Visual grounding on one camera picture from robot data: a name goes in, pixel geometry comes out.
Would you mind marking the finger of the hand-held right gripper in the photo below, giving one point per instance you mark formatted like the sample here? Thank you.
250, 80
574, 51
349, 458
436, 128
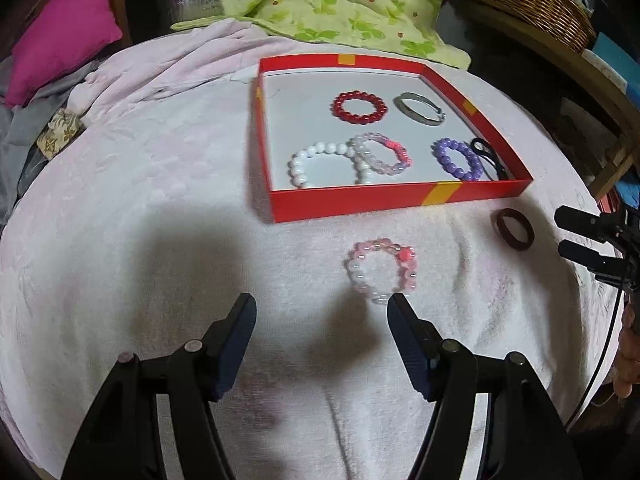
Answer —
577, 221
585, 256

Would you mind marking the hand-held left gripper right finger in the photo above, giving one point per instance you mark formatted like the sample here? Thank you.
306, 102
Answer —
412, 355

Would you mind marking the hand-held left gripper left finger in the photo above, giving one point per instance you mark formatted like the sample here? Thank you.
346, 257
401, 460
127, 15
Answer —
232, 355

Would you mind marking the red shallow cardboard box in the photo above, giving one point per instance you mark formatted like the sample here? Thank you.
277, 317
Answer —
390, 200

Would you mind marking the silver metal bangle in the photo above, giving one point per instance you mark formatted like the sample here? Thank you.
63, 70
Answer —
404, 107

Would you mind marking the person's right hand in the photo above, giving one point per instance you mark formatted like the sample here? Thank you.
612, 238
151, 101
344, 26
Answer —
631, 350

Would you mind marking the curved wooden shelf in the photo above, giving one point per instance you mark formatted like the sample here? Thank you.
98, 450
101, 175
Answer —
590, 90

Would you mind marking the teal box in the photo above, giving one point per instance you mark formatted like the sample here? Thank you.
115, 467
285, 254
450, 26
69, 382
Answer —
611, 60

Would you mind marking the wicker basket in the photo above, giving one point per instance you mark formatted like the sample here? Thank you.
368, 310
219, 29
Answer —
535, 0

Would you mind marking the small beige patterned pouch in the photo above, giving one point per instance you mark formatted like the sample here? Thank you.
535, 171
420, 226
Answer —
60, 132

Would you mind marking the grey blanket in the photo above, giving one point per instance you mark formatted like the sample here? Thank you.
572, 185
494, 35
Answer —
20, 125

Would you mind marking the green floral quilt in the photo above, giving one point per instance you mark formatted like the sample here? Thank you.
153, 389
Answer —
340, 5

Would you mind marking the magenta pillow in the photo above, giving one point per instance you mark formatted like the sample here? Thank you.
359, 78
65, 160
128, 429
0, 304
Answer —
65, 35

